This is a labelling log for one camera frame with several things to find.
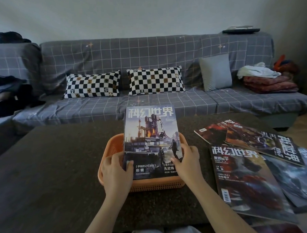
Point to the person's left hand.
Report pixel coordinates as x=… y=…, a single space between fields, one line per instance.
x=116 y=179

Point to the person's right hand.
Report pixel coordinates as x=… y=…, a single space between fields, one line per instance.
x=190 y=167

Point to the orange plastic basket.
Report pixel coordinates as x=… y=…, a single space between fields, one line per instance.
x=153 y=186

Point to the dark red cover magazine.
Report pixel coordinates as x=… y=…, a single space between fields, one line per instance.
x=211 y=133

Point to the black red glossy magazine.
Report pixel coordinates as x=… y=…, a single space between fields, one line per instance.
x=247 y=185

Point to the dark mech cover magazine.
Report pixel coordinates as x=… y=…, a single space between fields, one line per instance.
x=269 y=145

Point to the grey blue cover magazine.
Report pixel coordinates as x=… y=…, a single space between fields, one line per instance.
x=298 y=182

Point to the person's left forearm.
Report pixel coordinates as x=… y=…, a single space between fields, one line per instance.
x=105 y=219

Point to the person's right forearm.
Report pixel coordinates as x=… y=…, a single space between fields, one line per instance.
x=227 y=217

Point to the dark speckled table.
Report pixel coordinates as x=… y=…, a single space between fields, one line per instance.
x=52 y=161

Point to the black white checkered pillow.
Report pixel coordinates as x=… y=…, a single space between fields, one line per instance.
x=92 y=84
x=156 y=81

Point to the plain grey cushion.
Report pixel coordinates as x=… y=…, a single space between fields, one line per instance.
x=215 y=72

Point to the folded dark red blanket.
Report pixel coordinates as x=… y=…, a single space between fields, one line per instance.
x=269 y=85

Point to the white crumpled cloth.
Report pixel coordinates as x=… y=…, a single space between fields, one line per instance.
x=257 y=71

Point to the grey checked covered sofa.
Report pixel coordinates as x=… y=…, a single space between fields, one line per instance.
x=146 y=51

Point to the heap of dark clothes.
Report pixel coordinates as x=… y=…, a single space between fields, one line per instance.
x=12 y=96

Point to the orange red bag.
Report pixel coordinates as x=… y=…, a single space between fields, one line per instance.
x=286 y=65

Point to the black flat tray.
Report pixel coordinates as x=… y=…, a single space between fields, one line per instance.
x=241 y=31

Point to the pale booklet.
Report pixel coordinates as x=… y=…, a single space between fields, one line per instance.
x=240 y=27

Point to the black crumpled garment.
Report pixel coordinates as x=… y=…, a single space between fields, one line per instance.
x=13 y=37

